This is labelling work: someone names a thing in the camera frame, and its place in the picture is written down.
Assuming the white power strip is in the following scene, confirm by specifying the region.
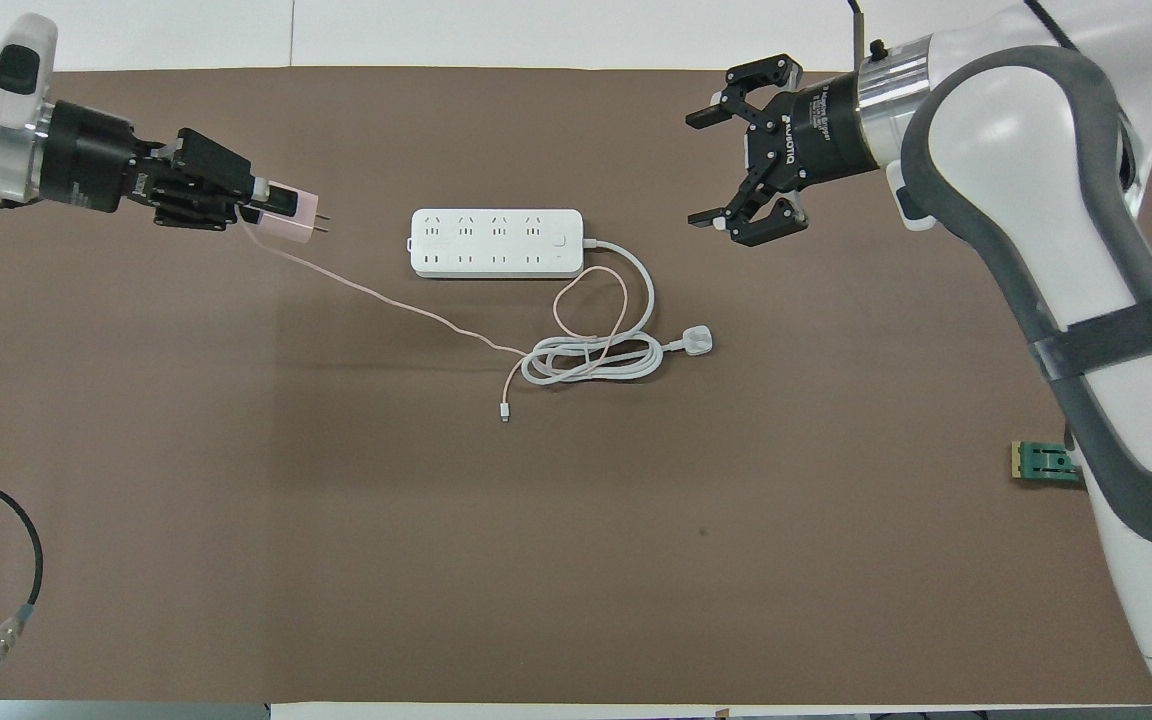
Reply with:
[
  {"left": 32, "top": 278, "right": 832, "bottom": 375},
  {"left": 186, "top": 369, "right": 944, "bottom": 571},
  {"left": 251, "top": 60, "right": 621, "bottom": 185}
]
[{"left": 409, "top": 208, "right": 585, "bottom": 280}]

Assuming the pink charging cable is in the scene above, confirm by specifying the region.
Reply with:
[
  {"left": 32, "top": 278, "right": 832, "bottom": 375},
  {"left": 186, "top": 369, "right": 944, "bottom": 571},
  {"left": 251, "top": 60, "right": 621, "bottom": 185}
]
[{"left": 238, "top": 218, "right": 631, "bottom": 424}]

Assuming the white power cord with plug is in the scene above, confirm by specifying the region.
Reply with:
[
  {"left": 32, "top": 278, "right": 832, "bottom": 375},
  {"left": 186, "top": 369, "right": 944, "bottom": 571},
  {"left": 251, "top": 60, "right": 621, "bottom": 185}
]
[{"left": 521, "top": 237, "right": 717, "bottom": 387}]

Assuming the green knife switch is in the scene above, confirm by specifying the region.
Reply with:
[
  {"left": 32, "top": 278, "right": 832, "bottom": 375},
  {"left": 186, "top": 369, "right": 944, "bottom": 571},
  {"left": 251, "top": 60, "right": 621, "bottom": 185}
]
[{"left": 1011, "top": 440, "right": 1083, "bottom": 487}]

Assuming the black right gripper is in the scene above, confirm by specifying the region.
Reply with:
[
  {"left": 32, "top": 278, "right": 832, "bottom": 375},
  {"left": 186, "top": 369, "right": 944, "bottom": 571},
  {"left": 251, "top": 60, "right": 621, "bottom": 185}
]
[{"left": 686, "top": 54, "right": 883, "bottom": 248}]

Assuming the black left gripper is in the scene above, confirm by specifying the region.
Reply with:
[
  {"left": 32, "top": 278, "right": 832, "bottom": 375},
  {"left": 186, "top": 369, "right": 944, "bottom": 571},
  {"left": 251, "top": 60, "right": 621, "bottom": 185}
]
[{"left": 36, "top": 98, "right": 299, "bottom": 233}]

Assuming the brown table mat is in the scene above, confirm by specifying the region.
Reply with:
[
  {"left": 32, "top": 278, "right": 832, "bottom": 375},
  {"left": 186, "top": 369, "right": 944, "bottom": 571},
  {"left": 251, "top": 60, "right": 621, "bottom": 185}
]
[{"left": 0, "top": 66, "right": 1152, "bottom": 706}]

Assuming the pink charger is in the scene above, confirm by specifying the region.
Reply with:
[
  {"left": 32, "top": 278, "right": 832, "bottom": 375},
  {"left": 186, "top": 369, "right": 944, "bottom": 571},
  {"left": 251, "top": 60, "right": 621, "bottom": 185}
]
[{"left": 258, "top": 183, "right": 331, "bottom": 245}]

